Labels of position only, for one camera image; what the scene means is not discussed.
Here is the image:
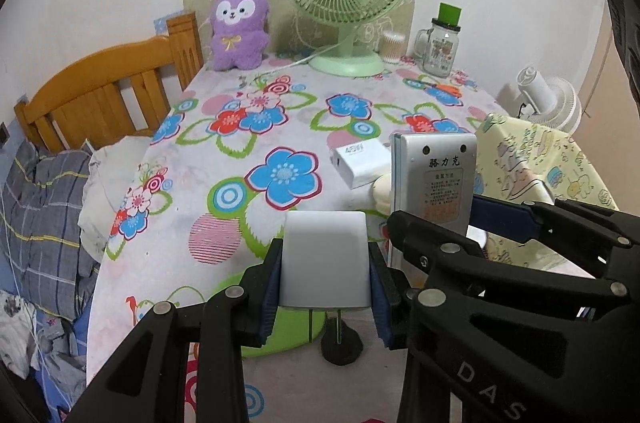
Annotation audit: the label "white rectangular device box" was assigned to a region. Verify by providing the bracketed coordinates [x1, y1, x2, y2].
[390, 132, 477, 235]

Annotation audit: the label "cream bear compact mirror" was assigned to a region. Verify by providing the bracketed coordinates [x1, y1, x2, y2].
[371, 174, 392, 216]

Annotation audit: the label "black key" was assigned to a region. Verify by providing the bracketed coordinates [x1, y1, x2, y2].
[320, 310, 363, 367]

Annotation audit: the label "white cube adapter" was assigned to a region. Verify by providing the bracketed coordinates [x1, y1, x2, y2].
[280, 210, 371, 310]

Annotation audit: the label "white 45W charger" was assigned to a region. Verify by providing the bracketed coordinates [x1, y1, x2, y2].
[331, 139, 392, 189]

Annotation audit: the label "green rounded pad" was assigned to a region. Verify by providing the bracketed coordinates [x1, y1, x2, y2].
[242, 307, 326, 358]

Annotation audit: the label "yellow cartoon paper box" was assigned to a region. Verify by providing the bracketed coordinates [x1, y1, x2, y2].
[470, 113, 620, 274]

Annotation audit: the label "white floor fan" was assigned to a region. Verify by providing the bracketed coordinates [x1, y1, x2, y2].
[516, 66, 582, 136]

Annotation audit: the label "beige door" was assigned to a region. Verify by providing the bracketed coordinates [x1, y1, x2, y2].
[575, 10, 639, 215]

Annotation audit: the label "orange scissors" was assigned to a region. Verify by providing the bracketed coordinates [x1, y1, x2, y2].
[425, 82, 461, 98]

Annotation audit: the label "grey plaid pillow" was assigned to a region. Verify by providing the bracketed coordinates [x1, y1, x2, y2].
[1, 141, 99, 321]

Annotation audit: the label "glass mason jar mug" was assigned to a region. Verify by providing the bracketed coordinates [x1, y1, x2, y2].
[413, 2, 461, 78]

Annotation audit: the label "cotton swab container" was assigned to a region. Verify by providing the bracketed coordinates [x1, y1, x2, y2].
[378, 31, 406, 64]

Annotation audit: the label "floral tablecloth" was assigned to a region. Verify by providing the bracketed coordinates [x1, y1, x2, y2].
[86, 56, 597, 423]

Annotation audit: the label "purple plush bunny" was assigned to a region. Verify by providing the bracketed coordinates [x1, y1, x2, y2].
[209, 0, 269, 71]

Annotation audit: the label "beige patterned wall board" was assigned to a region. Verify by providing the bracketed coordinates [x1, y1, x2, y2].
[182, 0, 414, 59]

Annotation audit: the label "wall power outlet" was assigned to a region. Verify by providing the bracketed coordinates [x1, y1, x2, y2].
[0, 123, 10, 148]

